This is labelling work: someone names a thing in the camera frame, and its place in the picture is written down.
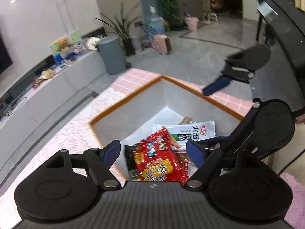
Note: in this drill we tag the potted plant right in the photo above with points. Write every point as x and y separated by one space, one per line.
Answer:
121 26

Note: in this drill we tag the green greeting card board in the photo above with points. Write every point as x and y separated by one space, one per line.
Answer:
73 37

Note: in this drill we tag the brown teddy bear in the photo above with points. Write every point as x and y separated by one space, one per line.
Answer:
63 45

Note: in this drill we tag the grey tv console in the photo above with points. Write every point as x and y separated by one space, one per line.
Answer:
40 103

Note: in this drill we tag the white spicy strip packet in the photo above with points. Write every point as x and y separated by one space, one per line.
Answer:
182 133

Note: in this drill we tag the red puffed snack bag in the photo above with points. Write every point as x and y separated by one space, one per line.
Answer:
156 162

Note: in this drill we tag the pink small heater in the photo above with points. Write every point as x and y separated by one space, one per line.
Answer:
161 44

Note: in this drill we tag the black wall television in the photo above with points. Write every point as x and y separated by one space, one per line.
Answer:
5 59

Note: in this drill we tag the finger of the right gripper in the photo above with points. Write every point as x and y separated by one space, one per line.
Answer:
219 84
214 142

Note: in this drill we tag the red braised meat packet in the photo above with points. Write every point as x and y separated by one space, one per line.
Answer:
183 159

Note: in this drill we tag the grey trash bin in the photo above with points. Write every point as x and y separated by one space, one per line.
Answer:
112 54

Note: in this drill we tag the blue water jug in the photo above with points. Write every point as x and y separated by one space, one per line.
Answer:
155 24

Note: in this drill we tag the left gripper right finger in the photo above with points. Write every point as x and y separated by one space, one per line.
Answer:
206 160

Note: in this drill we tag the tan cartoon face packet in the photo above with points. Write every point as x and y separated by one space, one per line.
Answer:
186 120

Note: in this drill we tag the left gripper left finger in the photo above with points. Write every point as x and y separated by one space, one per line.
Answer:
97 163

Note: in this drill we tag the dark seaweed snack packet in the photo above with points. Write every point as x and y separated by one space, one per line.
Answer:
129 152

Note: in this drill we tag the pink bucket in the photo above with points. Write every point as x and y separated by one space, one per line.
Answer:
191 22

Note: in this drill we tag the hanging green vine plant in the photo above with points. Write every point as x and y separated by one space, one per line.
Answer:
171 12

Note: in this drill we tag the orange cardboard box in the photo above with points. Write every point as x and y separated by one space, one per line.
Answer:
163 101

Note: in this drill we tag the pink lace tablecloth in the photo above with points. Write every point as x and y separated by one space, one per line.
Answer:
77 136

